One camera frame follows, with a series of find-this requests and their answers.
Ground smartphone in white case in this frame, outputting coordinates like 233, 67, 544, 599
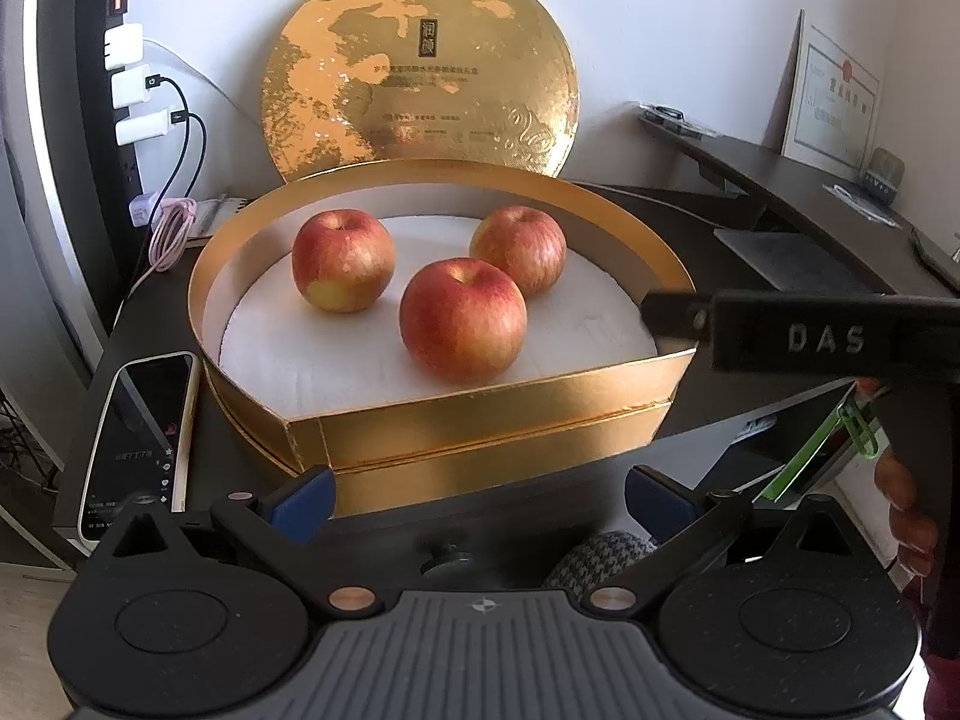
79, 351, 203, 545

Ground grey upright panel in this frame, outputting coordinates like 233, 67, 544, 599
0, 0, 113, 361

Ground black charging cable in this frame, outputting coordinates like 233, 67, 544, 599
178, 112, 209, 202
148, 75, 192, 200

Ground red apple with yellow side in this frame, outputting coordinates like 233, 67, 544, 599
399, 257, 528, 383

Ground gold round box lid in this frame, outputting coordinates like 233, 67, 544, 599
260, 0, 581, 185

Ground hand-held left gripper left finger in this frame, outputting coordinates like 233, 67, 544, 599
94, 465, 381, 614

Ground white foam liner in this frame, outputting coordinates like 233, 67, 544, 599
219, 215, 659, 421

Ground red apple with yellow patch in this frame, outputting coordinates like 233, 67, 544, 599
291, 208, 397, 314

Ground white flat items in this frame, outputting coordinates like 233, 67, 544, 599
191, 196, 250, 245

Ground green clip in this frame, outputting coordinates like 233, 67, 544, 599
765, 420, 845, 503
836, 399, 886, 460

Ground black power strip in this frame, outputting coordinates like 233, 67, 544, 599
75, 0, 145, 196

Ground striped orange-red apple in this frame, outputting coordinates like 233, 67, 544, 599
469, 205, 568, 299

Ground person's right hand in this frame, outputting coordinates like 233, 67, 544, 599
872, 448, 940, 580

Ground black flat device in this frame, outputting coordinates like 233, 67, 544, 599
910, 229, 960, 278

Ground dark raised desk shelf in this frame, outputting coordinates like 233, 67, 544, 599
639, 114, 960, 297

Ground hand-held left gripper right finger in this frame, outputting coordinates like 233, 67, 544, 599
583, 465, 861, 614

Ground clear plastic package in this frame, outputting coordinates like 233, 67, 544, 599
641, 103, 722, 140

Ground white long charger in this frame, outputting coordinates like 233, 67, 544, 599
116, 111, 185, 143

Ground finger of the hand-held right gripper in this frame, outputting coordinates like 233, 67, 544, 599
640, 289, 715, 340

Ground gold round gift box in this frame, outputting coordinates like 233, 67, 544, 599
187, 159, 697, 518

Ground dark wooden desktop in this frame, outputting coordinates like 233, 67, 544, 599
75, 181, 901, 541

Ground person's right forearm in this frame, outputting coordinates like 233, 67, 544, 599
921, 645, 960, 720

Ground framed certificate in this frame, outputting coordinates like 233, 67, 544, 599
780, 9, 882, 170

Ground white square charger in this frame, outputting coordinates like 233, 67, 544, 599
105, 24, 143, 68

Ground pink coiled cable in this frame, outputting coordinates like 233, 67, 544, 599
124, 196, 197, 293

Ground white charger with black plug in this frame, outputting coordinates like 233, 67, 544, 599
111, 66, 162, 110

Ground bagged white cable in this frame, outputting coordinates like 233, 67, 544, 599
821, 181, 901, 230

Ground houndstooth cloth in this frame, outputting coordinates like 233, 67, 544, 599
541, 530, 653, 590

